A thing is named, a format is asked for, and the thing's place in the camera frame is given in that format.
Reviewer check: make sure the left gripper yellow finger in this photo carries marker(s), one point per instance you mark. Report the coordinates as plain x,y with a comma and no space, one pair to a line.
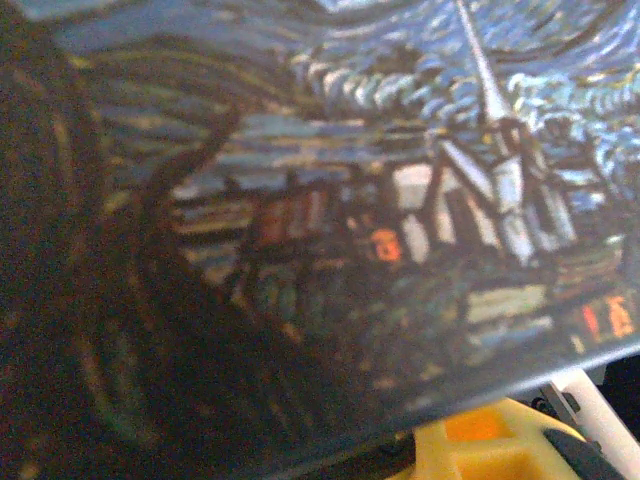
490,450

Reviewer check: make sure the blue starry night box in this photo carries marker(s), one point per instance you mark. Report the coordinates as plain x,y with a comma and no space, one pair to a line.
320,200

